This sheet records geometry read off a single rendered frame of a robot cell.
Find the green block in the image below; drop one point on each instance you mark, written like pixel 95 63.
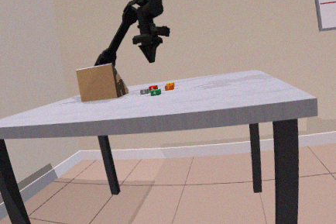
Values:
pixel 155 92

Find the red number block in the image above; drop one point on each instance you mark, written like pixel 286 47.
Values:
pixel 153 87

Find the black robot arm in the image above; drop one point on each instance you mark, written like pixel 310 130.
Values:
pixel 148 10

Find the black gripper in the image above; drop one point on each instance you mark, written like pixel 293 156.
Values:
pixel 148 43

